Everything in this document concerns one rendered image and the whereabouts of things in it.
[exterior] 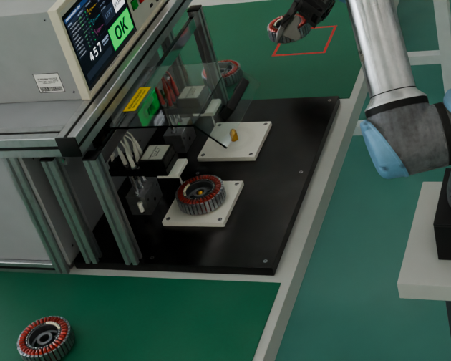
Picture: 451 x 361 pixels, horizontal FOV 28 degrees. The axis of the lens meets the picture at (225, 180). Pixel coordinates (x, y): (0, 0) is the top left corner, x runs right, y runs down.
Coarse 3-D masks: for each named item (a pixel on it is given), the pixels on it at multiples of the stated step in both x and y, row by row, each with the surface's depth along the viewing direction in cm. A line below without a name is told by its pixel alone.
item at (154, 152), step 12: (168, 144) 198; (144, 156) 197; (156, 156) 196; (168, 156) 196; (120, 168) 200; (144, 168) 197; (156, 168) 196; (168, 168) 196; (180, 168) 197; (132, 180) 201; (144, 180) 206
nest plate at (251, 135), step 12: (240, 132) 222; (252, 132) 220; (264, 132) 219; (216, 144) 220; (240, 144) 217; (252, 144) 216; (204, 156) 217; (216, 156) 215; (228, 156) 214; (240, 156) 213; (252, 156) 212
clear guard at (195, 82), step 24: (144, 72) 197; (168, 72) 194; (192, 72) 192; (216, 72) 189; (240, 72) 191; (168, 96) 186; (192, 96) 183; (216, 96) 182; (120, 120) 182; (144, 120) 180; (168, 120) 178; (192, 120) 175; (216, 120) 178; (240, 120) 182
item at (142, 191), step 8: (144, 184) 206; (152, 184) 205; (128, 192) 205; (144, 192) 203; (152, 192) 205; (160, 192) 209; (128, 200) 204; (136, 200) 203; (144, 200) 202; (152, 200) 205; (136, 208) 205; (144, 208) 204; (152, 208) 205
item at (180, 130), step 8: (168, 128) 223; (176, 128) 222; (184, 128) 221; (192, 128) 225; (168, 136) 221; (176, 136) 220; (184, 136) 221; (192, 136) 225; (176, 144) 221; (184, 144) 221; (184, 152) 222
